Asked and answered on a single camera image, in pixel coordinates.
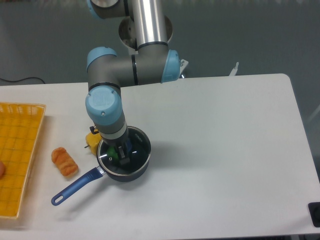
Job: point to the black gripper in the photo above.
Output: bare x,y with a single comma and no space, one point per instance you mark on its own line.
115,140

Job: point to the glass pot lid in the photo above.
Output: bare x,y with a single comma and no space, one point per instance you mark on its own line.
138,157

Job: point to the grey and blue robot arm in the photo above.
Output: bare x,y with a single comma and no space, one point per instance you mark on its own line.
152,63

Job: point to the green bell pepper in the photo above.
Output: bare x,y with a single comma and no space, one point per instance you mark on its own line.
112,154

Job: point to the yellow bell pepper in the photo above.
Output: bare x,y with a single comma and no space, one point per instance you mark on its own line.
92,142

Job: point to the orange bread roll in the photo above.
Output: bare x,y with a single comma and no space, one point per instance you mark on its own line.
64,162

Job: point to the yellow woven basket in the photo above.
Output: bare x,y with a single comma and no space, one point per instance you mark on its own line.
20,125

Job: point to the black object at table edge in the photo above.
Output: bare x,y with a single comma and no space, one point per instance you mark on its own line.
314,210

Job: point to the dark pot with blue handle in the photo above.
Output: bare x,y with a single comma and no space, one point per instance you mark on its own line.
91,175

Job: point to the white mounting bracket right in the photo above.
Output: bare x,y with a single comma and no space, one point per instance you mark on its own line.
234,70

